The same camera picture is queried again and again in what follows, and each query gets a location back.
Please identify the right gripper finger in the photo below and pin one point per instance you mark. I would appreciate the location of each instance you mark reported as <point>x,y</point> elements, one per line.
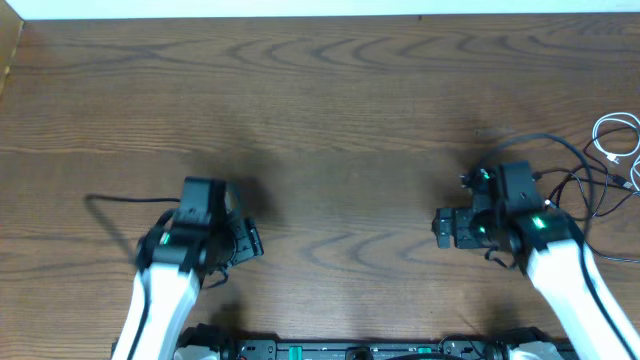
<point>443,239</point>
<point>443,219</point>

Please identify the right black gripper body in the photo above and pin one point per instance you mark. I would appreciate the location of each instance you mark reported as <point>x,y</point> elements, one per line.
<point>443,227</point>

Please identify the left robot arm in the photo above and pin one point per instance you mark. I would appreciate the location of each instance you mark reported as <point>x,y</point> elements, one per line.
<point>207,233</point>

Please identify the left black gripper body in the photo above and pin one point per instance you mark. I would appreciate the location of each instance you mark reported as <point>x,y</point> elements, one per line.
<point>251,238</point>

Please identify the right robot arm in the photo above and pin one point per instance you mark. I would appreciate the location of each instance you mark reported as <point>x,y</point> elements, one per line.
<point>507,214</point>

